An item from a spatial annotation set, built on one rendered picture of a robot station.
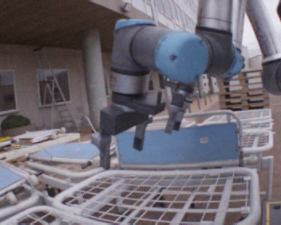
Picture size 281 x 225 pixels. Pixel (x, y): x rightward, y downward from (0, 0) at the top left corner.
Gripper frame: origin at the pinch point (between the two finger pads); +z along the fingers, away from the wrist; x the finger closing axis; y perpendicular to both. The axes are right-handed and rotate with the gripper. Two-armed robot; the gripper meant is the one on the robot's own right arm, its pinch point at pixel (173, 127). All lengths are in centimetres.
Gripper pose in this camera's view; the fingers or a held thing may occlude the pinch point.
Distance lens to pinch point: 90.6
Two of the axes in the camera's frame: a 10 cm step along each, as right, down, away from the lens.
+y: 8.9, 3.0, -3.5
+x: 3.7, 0.0, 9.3
